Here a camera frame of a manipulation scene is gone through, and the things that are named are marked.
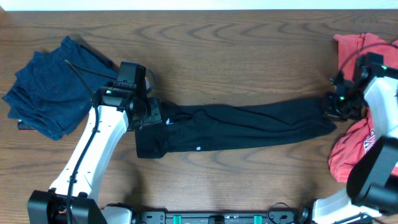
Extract folded navy blue garment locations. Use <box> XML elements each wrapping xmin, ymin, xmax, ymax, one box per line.
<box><xmin>3</xmin><ymin>36</ymin><xmax>118</xmax><ymax>141</ymax></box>

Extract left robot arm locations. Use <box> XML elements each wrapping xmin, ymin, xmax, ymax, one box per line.
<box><xmin>27</xmin><ymin>62</ymin><xmax>162</xmax><ymax>223</ymax></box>

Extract dark folded garment under stack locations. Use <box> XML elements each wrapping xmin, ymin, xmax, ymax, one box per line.
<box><xmin>17</xmin><ymin>119</ymin><xmax>36</xmax><ymax>131</ymax></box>

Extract red t-shirt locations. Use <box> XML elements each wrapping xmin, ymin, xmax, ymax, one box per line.
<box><xmin>328</xmin><ymin>33</ymin><xmax>397</xmax><ymax>182</ymax></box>

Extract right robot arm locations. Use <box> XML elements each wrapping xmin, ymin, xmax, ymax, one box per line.
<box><xmin>296</xmin><ymin>52</ymin><xmax>397</xmax><ymax>223</ymax></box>

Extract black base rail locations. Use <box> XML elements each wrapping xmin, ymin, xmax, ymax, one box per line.
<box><xmin>105</xmin><ymin>203</ymin><xmax>373</xmax><ymax>224</ymax></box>

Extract black t-shirt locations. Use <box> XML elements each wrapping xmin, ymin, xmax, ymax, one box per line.
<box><xmin>135</xmin><ymin>98</ymin><xmax>336</xmax><ymax>159</ymax></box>

